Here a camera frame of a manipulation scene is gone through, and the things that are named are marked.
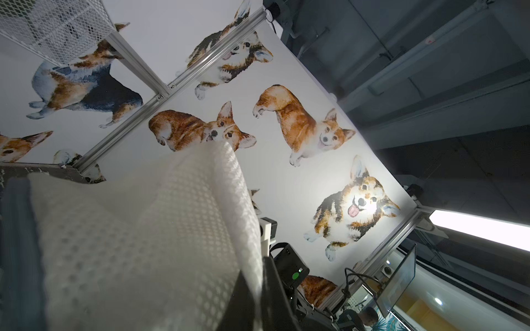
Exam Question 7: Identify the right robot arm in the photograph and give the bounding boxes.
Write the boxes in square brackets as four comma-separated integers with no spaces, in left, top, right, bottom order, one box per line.
[269,243,338,330]

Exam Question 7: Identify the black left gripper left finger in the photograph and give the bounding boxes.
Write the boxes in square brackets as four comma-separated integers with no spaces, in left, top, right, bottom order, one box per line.
[217,273,256,331]

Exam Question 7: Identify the white wire wall basket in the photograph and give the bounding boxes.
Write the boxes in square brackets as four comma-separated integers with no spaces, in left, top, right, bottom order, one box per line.
[1,0,115,65]

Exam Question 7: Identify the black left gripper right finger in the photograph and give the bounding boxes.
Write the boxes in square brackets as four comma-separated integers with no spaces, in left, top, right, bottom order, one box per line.
[260,257,300,331]

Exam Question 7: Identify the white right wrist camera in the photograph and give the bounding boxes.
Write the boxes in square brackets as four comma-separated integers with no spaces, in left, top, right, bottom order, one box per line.
[258,217,277,257]

